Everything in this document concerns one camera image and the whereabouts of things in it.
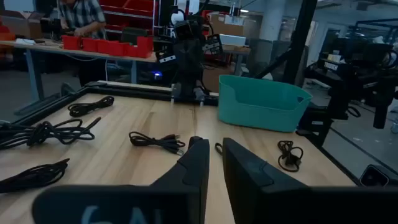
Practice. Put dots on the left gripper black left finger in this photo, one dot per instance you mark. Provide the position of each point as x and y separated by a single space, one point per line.
196 168

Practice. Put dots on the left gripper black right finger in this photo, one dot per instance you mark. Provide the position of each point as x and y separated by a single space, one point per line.
245 174

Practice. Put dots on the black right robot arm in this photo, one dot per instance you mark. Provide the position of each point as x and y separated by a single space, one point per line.
188 68

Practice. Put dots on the neighbour station black robot arm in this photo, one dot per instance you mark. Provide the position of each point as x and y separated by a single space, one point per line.
357 77

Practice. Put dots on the teal plastic bin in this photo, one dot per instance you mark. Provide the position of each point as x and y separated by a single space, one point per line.
261 109

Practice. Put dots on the red plastic bin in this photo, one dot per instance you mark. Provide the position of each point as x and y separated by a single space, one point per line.
118 49
71 43
141 48
104 47
90 45

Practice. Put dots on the white box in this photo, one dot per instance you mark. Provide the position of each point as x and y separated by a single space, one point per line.
232 40

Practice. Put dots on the brown cardboard box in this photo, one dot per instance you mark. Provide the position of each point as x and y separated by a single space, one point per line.
225 25
21 26

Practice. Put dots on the red shelving unit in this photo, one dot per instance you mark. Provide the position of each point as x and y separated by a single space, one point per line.
130 12

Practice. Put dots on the wooden workbench with grey legs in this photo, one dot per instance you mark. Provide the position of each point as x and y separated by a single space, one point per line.
34 77

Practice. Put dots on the person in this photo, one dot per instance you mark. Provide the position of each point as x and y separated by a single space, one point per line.
82 15

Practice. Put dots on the small black camera box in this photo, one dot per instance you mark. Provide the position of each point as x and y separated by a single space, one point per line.
374 176

